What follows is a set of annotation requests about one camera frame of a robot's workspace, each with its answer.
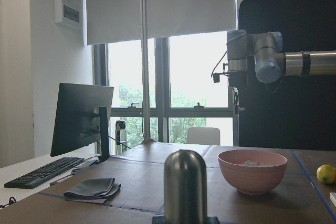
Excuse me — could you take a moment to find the white chair back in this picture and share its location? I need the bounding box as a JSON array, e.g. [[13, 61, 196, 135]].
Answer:
[[187, 127, 220, 145]]

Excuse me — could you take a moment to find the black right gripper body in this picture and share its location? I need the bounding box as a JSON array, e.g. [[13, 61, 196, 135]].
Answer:
[[228, 71, 248, 87]]

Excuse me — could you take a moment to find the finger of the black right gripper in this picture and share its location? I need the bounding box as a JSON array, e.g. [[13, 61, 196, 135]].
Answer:
[[235, 89, 243, 114], [232, 87, 238, 106]]

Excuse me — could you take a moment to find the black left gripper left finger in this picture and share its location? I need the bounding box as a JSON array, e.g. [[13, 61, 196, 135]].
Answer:
[[152, 216, 165, 224]]

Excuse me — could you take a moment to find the grey folded cloth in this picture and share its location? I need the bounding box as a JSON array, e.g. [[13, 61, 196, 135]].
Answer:
[[64, 178, 121, 204]]

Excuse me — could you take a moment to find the black partition panel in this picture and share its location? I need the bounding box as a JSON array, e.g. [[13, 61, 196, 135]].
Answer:
[[238, 0, 335, 151]]

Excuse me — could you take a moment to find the steel muddler black tip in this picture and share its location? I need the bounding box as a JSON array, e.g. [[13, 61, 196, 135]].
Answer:
[[164, 150, 207, 223]]

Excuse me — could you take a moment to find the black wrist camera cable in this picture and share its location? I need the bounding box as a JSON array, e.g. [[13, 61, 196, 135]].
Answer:
[[211, 50, 228, 78]]

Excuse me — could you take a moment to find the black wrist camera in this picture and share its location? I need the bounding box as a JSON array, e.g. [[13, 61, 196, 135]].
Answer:
[[212, 73, 221, 83]]

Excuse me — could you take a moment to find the black computer monitor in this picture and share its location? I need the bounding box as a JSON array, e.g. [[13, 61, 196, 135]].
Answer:
[[50, 83, 114, 162]]

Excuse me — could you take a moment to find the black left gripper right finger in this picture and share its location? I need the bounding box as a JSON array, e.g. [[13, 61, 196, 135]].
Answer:
[[207, 216, 219, 224]]

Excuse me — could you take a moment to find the whole yellow lemon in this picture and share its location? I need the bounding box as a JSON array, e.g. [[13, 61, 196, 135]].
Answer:
[[316, 164, 335, 185]]

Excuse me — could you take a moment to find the black keyboard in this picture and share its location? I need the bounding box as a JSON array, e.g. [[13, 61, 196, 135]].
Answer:
[[4, 157, 85, 189]]

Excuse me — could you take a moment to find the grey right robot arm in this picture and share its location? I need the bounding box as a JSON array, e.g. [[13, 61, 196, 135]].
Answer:
[[224, 30, 335, 114]]

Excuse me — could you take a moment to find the pink bowl of ice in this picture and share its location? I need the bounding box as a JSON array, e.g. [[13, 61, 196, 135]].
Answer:
[[217, 149, 287, 195]]

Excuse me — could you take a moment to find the white roller blind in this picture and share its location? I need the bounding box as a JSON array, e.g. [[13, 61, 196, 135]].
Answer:
[[86, 0, 236, 45]]

